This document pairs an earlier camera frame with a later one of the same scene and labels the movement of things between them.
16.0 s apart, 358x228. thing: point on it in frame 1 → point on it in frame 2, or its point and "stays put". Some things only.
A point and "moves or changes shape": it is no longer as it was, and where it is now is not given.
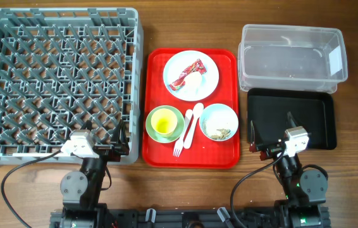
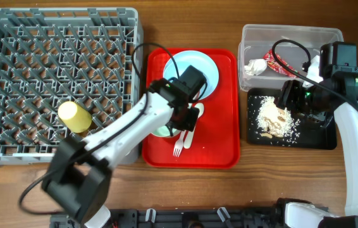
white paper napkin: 193,83 → 255,66
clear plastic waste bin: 277,56 stays put
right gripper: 270,149 → 315,116
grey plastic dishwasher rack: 43,72 stays put
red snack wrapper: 198,67 → 269,57
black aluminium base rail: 221,218 stays put
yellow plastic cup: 164,121 moves or changes shape
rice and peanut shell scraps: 224,133 → 276,121
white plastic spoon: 197,112 stays put
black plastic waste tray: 313,109 stays put
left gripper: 120,146 → 190,123
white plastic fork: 178,144 stays put
